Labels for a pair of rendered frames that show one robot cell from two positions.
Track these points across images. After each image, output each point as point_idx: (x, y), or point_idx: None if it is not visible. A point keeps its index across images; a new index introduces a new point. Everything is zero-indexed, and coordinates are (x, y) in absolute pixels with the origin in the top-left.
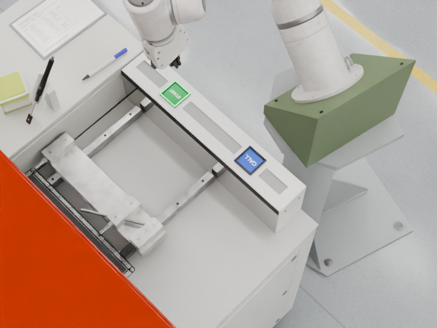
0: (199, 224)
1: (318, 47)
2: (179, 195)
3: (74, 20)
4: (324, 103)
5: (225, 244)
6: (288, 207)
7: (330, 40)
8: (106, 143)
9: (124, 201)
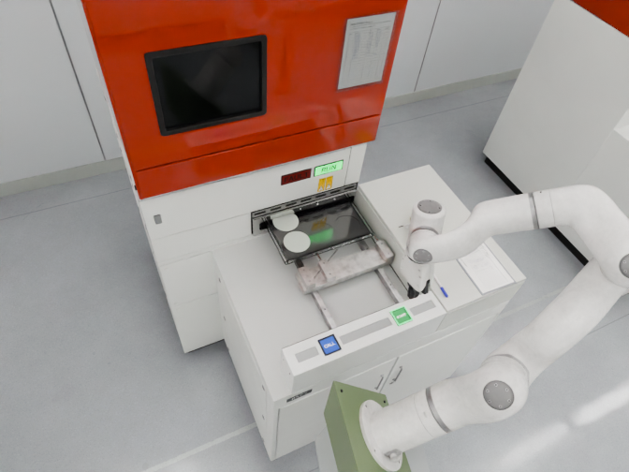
0: (307, 322)
1: (403, 413)
2: (332, 317)
3: (478, 273)
4: (352, 404)
5: (285, 332)
6: (285, 361)
7: (410, 428)
8: (386, 287)
9: (332, 271)
